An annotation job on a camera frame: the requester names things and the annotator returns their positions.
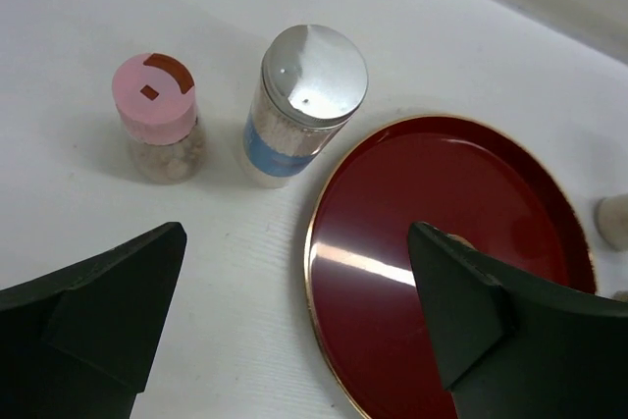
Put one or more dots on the silver-capped blue-label bottle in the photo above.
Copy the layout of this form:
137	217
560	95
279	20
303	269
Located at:
312	80

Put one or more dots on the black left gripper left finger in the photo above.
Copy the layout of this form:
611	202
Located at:
80	342

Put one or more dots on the round red lacquer tray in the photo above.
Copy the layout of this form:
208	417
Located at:
460	176

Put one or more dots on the black-top salt grinder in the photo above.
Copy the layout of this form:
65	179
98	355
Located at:
611	220

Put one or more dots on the pink-capped small glass jar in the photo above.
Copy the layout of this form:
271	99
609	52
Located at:
155	98

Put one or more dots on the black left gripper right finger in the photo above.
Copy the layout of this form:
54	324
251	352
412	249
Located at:
509	344

